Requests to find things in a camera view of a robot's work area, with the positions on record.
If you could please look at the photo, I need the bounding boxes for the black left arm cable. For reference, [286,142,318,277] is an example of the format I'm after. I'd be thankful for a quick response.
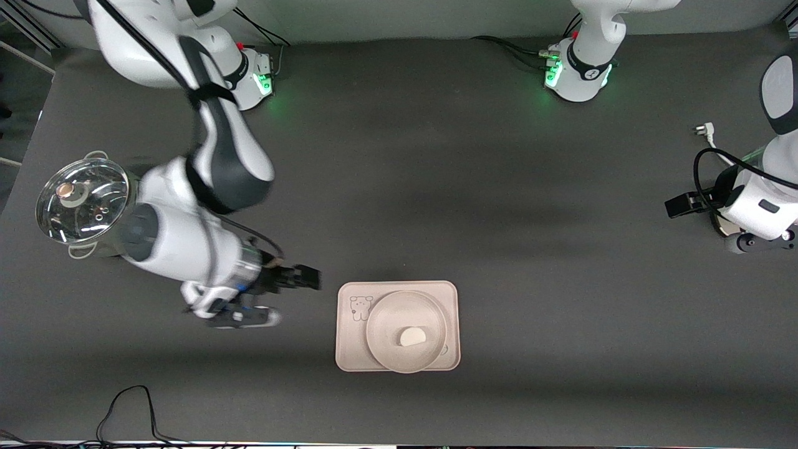
[693,147,798,216]

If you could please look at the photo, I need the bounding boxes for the black base cables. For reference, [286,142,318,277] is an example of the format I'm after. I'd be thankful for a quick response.
[470,12,584,70]
[232,5,291,49]

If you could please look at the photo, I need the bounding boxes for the round white plate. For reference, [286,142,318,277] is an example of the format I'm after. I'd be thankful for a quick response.
[366,291,448,374]

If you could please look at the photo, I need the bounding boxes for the steel pot with glass lid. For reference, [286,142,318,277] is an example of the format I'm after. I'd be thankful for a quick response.
[36,150,148,260]

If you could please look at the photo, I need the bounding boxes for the black left base cables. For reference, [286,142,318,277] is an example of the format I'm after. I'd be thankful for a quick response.
[470,12,584,70]

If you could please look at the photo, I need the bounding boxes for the white power plug with cord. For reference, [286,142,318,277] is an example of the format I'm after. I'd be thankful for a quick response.
[693,123,738,167]

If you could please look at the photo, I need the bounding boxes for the black right base cables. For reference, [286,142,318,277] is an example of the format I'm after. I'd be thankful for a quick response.
[232,5,291,49]

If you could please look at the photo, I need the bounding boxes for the aluminium frame profile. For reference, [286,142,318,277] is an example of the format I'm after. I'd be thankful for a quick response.
[0,0,64,56]

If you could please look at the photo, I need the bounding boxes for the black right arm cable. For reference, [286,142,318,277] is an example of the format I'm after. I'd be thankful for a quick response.
[90,0,286,261]

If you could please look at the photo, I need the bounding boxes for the glass pot lid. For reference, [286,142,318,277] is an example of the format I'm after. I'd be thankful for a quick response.
[36,158,131,244]

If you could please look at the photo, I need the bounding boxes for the cream tray with bunny print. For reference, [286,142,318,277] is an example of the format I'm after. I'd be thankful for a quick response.
[335,281,461,373]

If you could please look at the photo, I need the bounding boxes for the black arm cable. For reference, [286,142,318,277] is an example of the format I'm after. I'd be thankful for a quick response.
[693,147,798,216]
[90,0,286,261]

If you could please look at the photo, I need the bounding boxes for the black cable loop on table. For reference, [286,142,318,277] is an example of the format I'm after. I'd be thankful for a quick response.
[94,385,189,445]

